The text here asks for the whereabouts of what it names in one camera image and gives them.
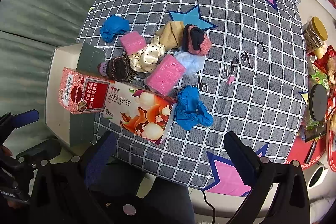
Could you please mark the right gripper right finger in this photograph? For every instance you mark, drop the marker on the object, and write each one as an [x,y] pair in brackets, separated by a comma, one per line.
[243,157]

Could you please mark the red patterned tissue box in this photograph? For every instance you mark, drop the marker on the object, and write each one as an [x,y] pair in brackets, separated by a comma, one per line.
[84,91]

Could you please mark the white open storage box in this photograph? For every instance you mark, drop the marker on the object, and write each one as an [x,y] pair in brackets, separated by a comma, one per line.
[71,129]

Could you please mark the red round tray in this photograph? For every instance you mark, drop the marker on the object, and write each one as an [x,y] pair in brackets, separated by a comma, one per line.
[330,145]

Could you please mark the large pink sponge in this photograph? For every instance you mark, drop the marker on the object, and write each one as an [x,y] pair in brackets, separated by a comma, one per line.
[165,76]

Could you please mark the black round lid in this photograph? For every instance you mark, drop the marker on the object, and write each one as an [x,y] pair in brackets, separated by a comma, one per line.
[318,102]

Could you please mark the beige sock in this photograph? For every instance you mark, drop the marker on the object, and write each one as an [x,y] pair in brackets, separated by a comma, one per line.
[171,34]

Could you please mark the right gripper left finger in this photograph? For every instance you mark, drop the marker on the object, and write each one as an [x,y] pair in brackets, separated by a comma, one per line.
[97,156]

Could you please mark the small pink sponge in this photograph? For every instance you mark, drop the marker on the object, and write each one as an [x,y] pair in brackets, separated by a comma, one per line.
[133,42]

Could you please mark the green pleated curtain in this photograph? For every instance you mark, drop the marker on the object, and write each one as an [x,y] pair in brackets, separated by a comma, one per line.
[30,31]

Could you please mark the grey checked star mat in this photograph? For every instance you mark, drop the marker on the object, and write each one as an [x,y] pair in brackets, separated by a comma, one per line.
[251,82]

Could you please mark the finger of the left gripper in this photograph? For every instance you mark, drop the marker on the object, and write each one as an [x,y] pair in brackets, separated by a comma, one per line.
[25,118]

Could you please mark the cream polka dot scarf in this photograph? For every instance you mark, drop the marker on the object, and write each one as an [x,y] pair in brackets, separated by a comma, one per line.
[146,60]

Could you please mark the jar with yellow lid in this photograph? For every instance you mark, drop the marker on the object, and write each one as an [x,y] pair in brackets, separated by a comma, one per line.
[314,33]

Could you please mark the light blue fluffy cloth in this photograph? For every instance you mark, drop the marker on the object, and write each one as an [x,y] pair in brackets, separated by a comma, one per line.
[192,63]

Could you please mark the white floral tissue pack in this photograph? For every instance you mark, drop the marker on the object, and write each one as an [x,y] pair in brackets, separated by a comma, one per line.
[142,112]

